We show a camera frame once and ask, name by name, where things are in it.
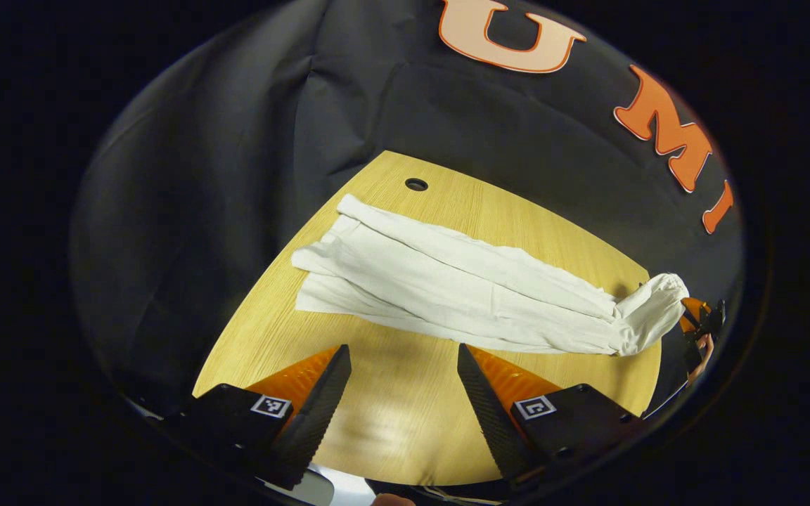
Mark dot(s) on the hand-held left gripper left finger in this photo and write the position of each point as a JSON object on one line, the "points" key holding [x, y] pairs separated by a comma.
{"points": [[320, 407]]}

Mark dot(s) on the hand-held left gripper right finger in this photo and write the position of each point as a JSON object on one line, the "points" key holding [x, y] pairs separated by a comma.
{"points": [[489, 414]]}

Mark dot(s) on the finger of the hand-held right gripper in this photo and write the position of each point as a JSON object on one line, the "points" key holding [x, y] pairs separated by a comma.
{"points": [[695, 313]]}

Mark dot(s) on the white jeans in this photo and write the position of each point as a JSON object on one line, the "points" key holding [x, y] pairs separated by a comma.
{"points": [[461, 288]]}

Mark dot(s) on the black backdrop cloth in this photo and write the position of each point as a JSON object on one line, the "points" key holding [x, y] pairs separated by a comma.
{"points": [[236, 140]]}

